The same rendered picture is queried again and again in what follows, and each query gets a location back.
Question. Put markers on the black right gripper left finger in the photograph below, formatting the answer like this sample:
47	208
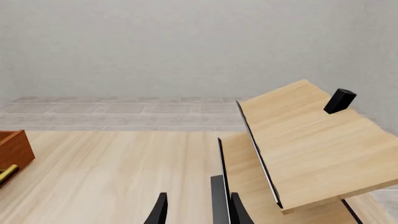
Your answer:
159	212

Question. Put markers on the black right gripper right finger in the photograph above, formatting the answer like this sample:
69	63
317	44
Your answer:
240	213

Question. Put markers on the red-brown wooden drawer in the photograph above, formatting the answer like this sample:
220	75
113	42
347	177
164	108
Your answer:
14	149

